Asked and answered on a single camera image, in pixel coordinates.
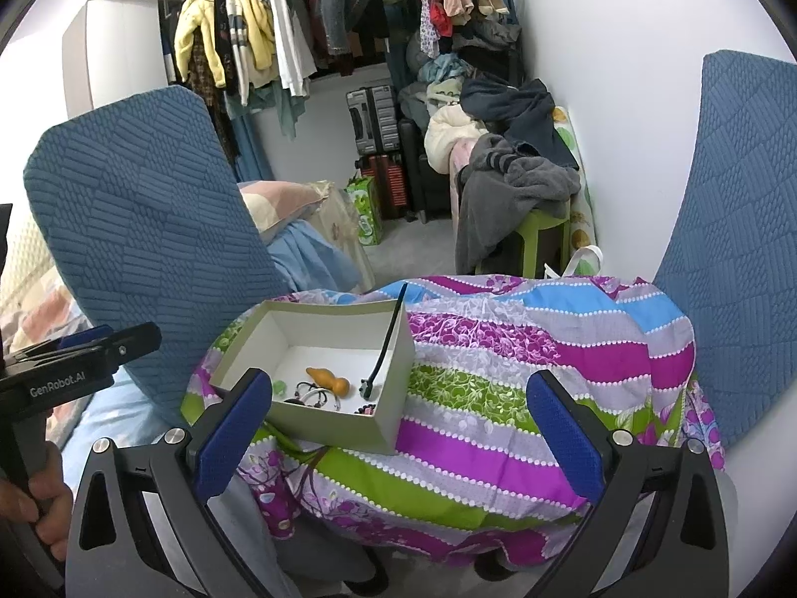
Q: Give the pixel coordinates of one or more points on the teal hanging garment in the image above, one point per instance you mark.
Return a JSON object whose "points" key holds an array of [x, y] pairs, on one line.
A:
{"points": [[280, 112]]}

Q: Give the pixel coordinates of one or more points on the cream padded garment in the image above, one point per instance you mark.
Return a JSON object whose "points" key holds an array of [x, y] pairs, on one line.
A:
{"points": [[448, 134]]}

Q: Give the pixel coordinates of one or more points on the hanging socks and underwear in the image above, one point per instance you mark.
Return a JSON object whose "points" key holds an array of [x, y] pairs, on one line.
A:
{"points": [[454, 0]]}

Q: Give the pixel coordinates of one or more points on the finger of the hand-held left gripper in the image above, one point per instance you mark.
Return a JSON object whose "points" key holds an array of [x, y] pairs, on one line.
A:
{"points": [[131, 344], [84, 336]]}

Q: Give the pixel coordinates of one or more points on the orange gourd pendant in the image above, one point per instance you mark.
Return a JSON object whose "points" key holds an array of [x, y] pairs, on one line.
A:
{"points": [[327, 380]]}

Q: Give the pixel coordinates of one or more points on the beige padded headboard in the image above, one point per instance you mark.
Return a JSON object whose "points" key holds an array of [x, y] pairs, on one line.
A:
{"points": [[28, 249]]}

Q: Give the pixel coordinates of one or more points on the gray suitcase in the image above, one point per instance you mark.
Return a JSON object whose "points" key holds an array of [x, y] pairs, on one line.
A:
{"points": [[372, 118]]}

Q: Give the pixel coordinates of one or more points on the white cabinet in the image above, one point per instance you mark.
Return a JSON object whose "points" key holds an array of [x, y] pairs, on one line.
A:
{"points": [[118, 50]]}

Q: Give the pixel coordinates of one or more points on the red suitcase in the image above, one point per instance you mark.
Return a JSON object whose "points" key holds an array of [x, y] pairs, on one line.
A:
{"points": [[389, 187]]}

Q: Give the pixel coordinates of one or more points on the beige lace cloth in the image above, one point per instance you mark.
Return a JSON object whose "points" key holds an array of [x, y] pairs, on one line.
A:
{"points": [[342, 224]]}

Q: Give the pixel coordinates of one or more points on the navy hoodie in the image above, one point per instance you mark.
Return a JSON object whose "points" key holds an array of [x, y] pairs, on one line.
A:
{"points": [[517, 112]]}

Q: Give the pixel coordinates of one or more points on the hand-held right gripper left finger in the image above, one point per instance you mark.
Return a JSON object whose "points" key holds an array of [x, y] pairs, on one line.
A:
{"points": [[227, 442]]}

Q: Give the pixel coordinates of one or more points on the gray fleece garment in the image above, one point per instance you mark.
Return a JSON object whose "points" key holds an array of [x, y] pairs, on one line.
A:
{"points": [[504, 199]]}

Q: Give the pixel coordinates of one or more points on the striped floral printed cloth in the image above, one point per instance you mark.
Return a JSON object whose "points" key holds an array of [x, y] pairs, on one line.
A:
{"points": [[498, 423]]}

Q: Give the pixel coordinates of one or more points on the checked pastel quilt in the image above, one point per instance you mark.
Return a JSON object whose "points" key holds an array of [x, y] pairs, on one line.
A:
{"points": [[37, 317]]}

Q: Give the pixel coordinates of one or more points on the person's left leg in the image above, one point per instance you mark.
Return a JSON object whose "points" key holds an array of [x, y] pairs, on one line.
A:
{"points": [[255, 542]]}

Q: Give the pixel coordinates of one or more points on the white shirt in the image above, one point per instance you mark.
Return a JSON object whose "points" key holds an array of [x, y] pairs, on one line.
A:
{"points": [[289, 37]]}

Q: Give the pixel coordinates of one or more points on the floral printed board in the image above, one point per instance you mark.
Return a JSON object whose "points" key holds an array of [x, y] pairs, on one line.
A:
{"points": [[582, 224]]}

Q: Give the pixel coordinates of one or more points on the green plastic stool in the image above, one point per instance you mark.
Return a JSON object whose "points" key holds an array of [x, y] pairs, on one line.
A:
{"points": [[542, 230]]}

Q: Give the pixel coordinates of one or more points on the blue quilted cushion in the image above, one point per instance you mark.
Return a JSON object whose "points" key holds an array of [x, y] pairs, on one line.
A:
{"points": [[735, 230], [137, 230]]}

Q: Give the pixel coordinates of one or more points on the yellow hoodie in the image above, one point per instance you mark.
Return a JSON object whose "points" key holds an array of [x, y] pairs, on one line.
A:
{"points": [[258, 31], [196, 31]]}

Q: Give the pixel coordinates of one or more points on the person's left hand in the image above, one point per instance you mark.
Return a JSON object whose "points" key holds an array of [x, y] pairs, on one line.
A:
{"points": [[50, 492]]}

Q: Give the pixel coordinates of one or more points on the checked pillow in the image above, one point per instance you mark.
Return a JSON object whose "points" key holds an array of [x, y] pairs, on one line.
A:
{"points": [[280, 199]]}

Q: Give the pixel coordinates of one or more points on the green shopping bag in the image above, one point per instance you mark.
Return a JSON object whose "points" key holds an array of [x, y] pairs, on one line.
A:
{"points": [[366, 212]]}

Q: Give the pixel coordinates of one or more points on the white cardboard box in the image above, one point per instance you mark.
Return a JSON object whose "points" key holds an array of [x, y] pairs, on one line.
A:
{"points": [[386, 414]]}

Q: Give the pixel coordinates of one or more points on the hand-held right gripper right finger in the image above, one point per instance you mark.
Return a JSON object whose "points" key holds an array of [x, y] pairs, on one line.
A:
{"points": [[566, 442]]}

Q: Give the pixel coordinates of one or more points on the light blue bed sheet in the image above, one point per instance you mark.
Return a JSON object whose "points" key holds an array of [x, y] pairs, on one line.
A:
{"points": [[311, 258]]}

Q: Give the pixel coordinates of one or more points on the small green jade piece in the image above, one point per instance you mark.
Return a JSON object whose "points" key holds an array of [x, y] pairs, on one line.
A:
{"points": [[280, 386]]}

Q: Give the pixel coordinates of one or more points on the striped sweater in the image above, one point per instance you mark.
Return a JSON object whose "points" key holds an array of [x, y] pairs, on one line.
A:
{"points": [[238, 43]]}

